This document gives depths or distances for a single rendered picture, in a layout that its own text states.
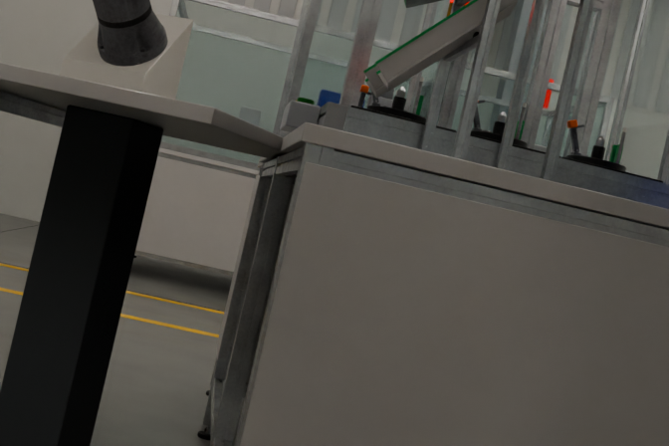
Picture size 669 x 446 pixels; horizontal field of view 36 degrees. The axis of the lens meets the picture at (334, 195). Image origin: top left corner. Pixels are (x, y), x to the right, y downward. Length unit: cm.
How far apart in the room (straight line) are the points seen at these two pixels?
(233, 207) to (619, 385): 569
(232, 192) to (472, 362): 568
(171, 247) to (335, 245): 570
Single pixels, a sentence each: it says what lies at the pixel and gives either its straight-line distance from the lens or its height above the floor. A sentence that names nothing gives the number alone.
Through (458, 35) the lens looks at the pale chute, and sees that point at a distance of 193.
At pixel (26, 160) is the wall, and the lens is 1050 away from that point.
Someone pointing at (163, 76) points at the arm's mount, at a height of 94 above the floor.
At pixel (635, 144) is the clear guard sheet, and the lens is 377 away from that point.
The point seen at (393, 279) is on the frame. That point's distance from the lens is 164.
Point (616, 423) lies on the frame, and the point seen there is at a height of 50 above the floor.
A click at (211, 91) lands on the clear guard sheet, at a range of 733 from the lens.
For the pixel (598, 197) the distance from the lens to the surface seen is 172.
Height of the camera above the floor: 73
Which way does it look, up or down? 1 degrees up
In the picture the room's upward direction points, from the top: 13 degrees clockwise
